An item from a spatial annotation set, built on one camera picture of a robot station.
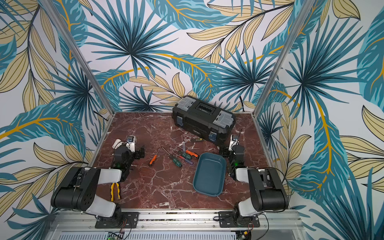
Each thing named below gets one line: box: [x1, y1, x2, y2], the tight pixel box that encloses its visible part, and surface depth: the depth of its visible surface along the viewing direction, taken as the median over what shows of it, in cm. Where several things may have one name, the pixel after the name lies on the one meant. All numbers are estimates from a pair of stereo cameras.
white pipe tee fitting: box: [112, 138, 124, 150], surface depth 100 cm
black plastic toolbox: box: [172, 96, 236, 146], surface depth 97 cm
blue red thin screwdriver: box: [172, 152, 194, 164], surface depth 96 cm
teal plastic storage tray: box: [192, 152, 227, 197], surface depth 91 cm
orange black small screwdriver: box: [148, 147, 162, 167], surface depth 94 cm
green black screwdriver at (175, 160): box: [161, 146, 182, 168], surface depth 93 cm
